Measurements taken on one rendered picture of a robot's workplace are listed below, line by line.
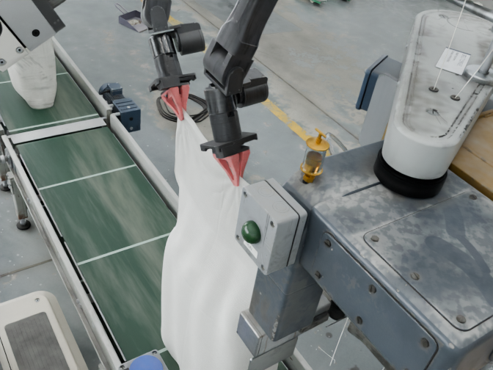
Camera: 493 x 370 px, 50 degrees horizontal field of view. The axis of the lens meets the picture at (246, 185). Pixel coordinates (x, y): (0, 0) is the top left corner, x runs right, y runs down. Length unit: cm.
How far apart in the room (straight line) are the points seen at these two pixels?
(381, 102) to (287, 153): 207
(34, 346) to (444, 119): 143
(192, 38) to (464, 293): 91
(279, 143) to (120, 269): 161
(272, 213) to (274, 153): 246
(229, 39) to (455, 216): 51
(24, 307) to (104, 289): 29
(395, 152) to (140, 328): 116
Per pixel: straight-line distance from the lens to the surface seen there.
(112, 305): 173
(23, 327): 187
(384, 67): 110
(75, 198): 209
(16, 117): 257
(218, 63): 99
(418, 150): 66
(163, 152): 297
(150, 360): 105
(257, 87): 107
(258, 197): 63
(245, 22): 96
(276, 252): 65
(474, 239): 67
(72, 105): 263
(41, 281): 233
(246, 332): 86
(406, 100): 73
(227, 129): 104
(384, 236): 62
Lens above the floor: 173
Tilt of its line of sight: 38 degrees down
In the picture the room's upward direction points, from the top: 10 degrees clockwise
